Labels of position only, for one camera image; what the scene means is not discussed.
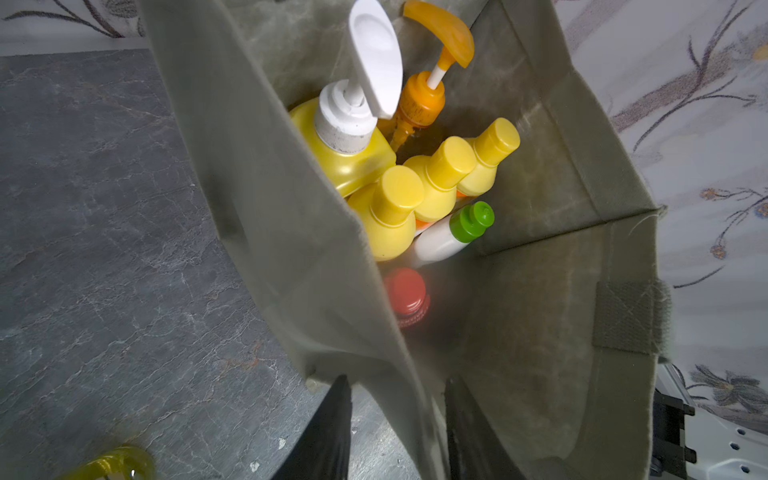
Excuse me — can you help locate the orange bottle yellow cap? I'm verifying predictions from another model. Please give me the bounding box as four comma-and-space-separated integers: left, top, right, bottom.
457, 117, 521, 199
347, 165, 425, 262
404, 136, 477, 232

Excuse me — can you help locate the green fabric shopping bag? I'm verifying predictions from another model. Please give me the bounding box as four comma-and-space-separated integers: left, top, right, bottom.
139, 1, 671, 479

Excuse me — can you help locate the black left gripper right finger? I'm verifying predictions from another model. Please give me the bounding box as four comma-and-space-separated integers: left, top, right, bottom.
445, 375, 525, 480

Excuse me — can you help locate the green bottle red cap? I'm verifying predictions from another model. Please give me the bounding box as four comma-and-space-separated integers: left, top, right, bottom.
59, 445, 156, 480

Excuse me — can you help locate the large yellow pump soap bottle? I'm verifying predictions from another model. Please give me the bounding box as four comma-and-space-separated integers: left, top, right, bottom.
290, 1, 403, 198

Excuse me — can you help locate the large orange pump soap bottle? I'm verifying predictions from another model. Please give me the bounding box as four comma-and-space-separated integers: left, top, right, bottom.
378, 1, 475, 153

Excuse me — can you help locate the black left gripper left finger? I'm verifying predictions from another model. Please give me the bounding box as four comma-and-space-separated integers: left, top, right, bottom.
272, 375, 353, 479

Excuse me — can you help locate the red soap bottle red cap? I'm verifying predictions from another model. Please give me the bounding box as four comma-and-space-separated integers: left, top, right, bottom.
384, 268, 431, 329

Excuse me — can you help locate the white bottle green cap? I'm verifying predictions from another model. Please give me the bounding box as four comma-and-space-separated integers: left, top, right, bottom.
403, 201, 495, 269

